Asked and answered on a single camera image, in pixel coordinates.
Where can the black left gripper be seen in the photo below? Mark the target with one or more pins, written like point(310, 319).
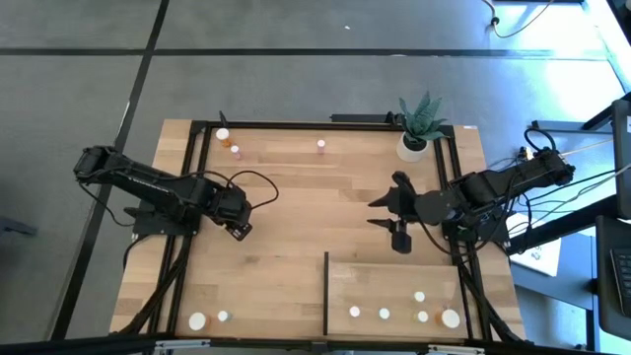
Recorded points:
point(231, 212)

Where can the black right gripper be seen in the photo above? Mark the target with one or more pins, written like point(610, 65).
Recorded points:
point(424, 209)

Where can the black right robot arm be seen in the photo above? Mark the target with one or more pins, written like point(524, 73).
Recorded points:
point(493, 187)

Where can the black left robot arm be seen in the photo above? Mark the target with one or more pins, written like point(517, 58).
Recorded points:
point(148, 182)

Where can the large orange medicine bottle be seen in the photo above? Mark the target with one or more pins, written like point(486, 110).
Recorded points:
point(197, 321)
point(222, 134)
point(450, 318)

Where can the green plant white pot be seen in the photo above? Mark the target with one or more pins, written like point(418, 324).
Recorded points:
point(419, 128)

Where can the white box with logo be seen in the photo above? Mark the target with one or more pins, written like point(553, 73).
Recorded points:
point(539, 256)

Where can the black diagonal stand bar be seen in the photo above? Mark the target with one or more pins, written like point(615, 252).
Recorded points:
point(567, 224)

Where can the black stand leg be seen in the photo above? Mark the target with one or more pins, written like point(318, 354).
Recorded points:
point(557, 125)

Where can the grey floor object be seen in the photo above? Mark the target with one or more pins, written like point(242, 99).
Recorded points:
point(15, 228)

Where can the black keyboard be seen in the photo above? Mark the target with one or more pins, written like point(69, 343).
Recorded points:
point(616, 276)

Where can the black monitor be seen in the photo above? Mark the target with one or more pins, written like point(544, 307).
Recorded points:
point(622, 158)

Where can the small black post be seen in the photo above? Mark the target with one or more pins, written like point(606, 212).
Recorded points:
point(223, 119)

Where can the black aluminium table frame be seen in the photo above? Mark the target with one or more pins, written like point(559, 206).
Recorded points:
point(296, 125)

